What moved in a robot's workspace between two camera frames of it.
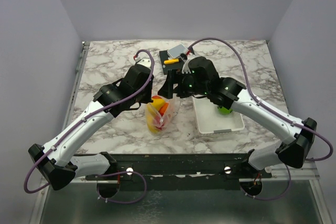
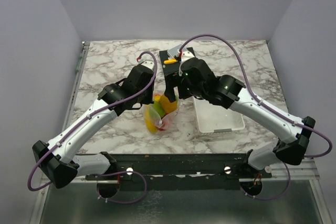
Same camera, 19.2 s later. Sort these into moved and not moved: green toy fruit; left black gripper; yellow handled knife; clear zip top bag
Moved: green toy fruit
Not moved: yellow handled knife; left black gripper; clear zip top bag
